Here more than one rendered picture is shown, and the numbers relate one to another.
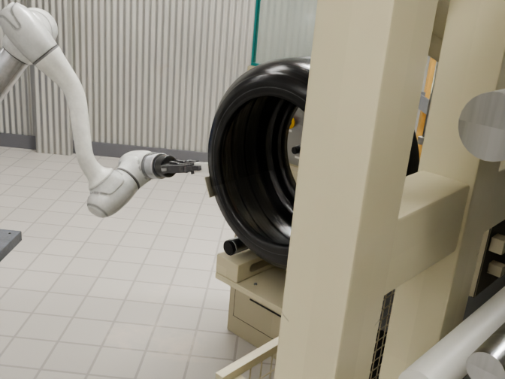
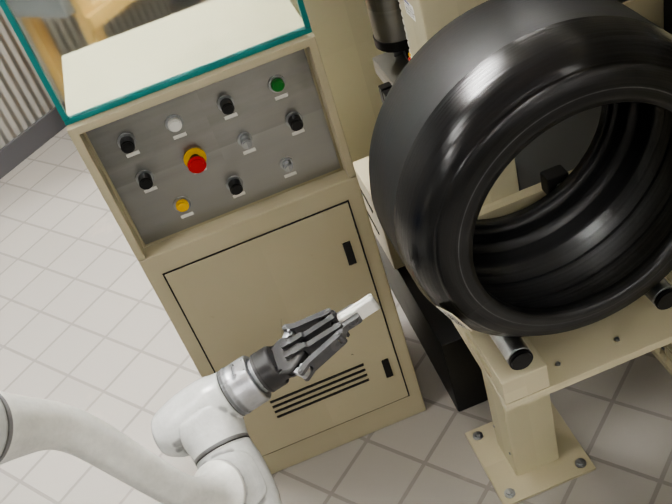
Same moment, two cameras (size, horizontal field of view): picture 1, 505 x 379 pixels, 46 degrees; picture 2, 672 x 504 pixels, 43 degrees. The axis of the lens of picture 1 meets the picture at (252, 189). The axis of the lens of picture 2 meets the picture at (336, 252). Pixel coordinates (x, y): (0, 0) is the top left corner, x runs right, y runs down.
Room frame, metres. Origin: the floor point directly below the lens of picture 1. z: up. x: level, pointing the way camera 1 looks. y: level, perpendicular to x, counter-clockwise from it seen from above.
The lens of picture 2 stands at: (1.02, 0.92, 2.05)
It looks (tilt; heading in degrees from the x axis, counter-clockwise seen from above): 39 degrees down; 314
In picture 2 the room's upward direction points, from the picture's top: 19 degrees counter-clockwise
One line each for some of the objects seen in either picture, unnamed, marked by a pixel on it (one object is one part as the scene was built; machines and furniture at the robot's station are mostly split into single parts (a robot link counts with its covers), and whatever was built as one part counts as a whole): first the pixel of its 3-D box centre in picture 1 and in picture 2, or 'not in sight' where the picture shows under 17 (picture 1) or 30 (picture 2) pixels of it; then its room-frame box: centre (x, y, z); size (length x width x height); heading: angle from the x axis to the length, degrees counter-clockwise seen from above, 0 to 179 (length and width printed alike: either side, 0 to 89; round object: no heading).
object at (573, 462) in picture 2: not in sight; (527, 449); (1.77, -0.32, 0.01); 0.27 x 0.27 x 0.02; 49
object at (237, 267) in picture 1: (267, 251); (484, 321); (1.65, -0.06, 0.83); 0.36 x 0.09 x 0.06; 139
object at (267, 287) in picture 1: (301, 279); (551, 308); (1.56, -0.17, 0.80); 0.37 x 0.36 x 0.02; 49
